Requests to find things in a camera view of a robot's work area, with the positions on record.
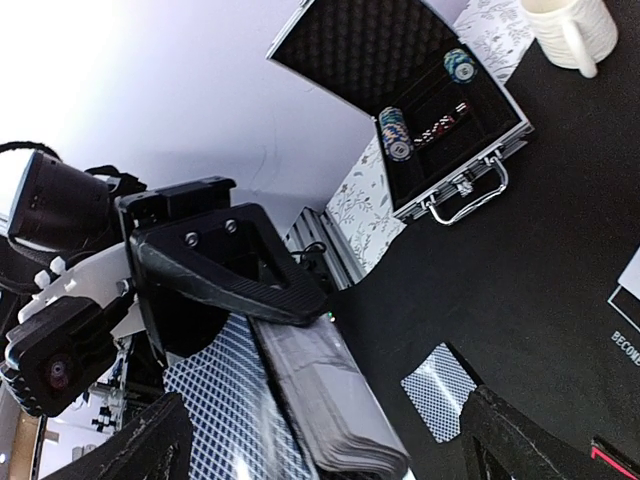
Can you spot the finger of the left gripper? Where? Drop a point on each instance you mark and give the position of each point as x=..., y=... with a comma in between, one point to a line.
x=232, y=259

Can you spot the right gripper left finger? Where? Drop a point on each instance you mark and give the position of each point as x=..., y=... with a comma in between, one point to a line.
x=155, y=445

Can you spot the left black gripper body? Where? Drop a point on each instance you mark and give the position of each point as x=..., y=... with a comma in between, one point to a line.
x=61, y=212

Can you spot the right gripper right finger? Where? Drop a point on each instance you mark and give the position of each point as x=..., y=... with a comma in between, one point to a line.
x=499, y=442

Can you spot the blue hole card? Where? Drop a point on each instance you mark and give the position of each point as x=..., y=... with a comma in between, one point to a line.
x=438, y=389

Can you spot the red black triangle token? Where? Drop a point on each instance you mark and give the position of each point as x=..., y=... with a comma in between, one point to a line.
x=605, y=453

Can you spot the blue playing card deck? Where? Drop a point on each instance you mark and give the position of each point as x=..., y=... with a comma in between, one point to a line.
x=279, y=402

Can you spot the black poker table mat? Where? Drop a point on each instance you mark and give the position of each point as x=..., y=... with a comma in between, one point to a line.
x=520, y=287

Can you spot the poker chip stack front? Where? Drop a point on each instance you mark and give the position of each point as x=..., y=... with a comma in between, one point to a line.
x=395, y=134

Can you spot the poker chip stack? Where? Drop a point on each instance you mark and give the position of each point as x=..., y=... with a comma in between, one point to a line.
x=395, y=134
x=460, y=66

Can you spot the aluminium poker chip case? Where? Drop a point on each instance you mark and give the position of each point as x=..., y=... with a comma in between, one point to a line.
x=377, y=54

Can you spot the poker chip stack rear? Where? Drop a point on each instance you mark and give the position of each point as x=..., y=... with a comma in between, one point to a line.
x=460, y=66

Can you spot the cream ceramic mug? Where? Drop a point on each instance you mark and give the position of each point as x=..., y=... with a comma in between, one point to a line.
x=573, y=35

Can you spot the front aluminium rail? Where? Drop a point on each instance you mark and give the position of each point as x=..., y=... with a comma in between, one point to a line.
x=319, y=246

